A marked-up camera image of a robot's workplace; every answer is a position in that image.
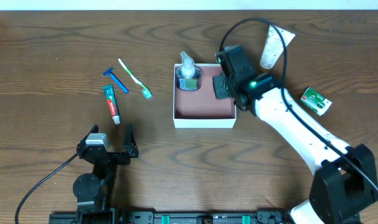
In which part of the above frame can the left black cable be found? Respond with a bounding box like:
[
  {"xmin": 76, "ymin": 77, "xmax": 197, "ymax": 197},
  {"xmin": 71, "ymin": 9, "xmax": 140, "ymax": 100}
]
[{"xmin": 14, "ymin": 152, "xmax": 79, "ymax": 224}]

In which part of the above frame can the clear pump soap bottle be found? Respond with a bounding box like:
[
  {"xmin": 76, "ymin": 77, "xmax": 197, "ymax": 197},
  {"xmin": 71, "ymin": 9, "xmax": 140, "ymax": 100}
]
[{"xmin": 175, "ymin": 51, "xmax": 202, "ymax": 91}]

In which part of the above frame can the black cable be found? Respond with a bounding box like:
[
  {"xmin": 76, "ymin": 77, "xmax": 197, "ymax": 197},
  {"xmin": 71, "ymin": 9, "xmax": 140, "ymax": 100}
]
[
  {"xmin": 14, "ymin": 152, "xmax": 79, "ymax": 224},
  {"xmin": 219, "ymin": 17, "xmax": 378, "ymax": 218}
]

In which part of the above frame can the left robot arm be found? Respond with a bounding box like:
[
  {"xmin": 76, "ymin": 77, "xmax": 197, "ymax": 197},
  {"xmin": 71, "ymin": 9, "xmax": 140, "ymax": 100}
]
[{"xmin": 73, "ymin": 124, "xmax": 139, "ymax": 223}]

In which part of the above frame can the green soap bar box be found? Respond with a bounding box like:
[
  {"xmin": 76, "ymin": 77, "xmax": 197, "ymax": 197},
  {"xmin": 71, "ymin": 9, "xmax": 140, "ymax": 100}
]
[{"xmin": 300, "ymin": 87, "xmax": 333, "ymax": 116}]

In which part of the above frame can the white lotion tube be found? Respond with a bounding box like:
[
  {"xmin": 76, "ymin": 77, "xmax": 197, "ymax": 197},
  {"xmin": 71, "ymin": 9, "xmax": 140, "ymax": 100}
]
[{"xmin": 260, "ymin": 26, "xmax": 296, "ymax": 70}]

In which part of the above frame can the green white toothbrush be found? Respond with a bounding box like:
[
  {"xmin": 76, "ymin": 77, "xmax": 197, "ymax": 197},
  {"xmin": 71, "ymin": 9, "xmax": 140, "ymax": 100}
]
[{"xmin": 118, "ymin": 58, "xmax": 153, "ymax": 99}]

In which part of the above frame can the Colgate toothpaste tube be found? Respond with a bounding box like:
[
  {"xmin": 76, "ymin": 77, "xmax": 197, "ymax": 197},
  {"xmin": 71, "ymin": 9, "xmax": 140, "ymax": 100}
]
[{"xmin": 103, "ymin": 84, "xmax": 121, "ymax": 124}]

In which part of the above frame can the white cardboard box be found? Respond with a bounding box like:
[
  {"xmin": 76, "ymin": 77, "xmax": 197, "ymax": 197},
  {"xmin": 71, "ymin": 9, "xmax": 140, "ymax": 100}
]
[{"xmin": 172, "ymin": 63, "xmax": 237, "ymax": 129}]

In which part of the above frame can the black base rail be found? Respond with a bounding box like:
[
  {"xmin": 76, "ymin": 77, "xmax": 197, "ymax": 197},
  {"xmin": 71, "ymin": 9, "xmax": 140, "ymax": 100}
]
[{"xmin": 49, "ymin": 211, "xmax": 293, "ymax": 224}]

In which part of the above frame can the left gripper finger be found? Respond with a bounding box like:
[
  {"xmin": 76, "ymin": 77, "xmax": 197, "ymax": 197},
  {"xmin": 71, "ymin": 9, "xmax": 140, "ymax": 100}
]
[
  {"xmin": 86, "ymin": 124, "xmax": 98, "ymax": 138},
  {"xmin": 123, "ymin": 124, "xmax": 137, "ymax": 152}
]

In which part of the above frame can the blue disposable razor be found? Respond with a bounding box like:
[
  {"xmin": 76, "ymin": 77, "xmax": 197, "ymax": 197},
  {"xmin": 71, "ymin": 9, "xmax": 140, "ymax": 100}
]
[{"xmin": 102, "ymin": 67, "xmax": 129, "ymax": 94}]

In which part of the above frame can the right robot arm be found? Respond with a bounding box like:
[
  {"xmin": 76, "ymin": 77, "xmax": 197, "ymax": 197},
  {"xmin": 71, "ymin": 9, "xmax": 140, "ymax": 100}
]
[{"xmin": 213, "ymin": 45, "xmax": 378, "ymax": 223}]

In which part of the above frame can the right black cable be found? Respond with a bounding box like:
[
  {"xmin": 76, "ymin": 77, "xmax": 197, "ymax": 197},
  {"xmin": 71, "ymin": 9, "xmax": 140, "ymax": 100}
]
[{"xmin": 219, "ymin": 17, "xmax": 378, "ymax": 218}]

